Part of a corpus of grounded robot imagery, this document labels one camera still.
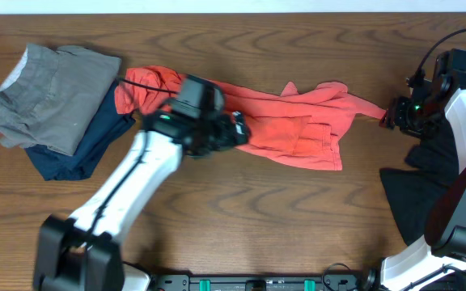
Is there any red t-shirt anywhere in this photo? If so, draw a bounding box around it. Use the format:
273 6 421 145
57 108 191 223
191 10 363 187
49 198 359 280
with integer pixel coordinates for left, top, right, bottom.
115 65 385 171

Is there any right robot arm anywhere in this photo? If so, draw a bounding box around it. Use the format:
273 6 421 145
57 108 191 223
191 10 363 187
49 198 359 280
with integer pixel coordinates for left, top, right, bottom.
374 49 466 290

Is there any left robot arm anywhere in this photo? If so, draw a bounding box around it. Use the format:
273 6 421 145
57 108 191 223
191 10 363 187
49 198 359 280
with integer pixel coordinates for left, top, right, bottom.
32 75 249 291

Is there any black garment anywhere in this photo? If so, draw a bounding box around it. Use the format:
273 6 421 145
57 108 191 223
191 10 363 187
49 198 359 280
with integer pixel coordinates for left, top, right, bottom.
379 120 459 246

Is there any navy folded garment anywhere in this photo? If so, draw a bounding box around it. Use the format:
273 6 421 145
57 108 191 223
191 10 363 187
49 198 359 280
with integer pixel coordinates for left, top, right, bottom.
25 82 135 181

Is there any grey folded garment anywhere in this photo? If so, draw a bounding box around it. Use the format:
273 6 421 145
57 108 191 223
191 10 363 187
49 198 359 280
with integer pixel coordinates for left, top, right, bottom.
0 44 121 156

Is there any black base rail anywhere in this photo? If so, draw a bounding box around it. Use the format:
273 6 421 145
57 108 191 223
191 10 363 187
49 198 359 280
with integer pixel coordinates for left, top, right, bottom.
147 263 377 291

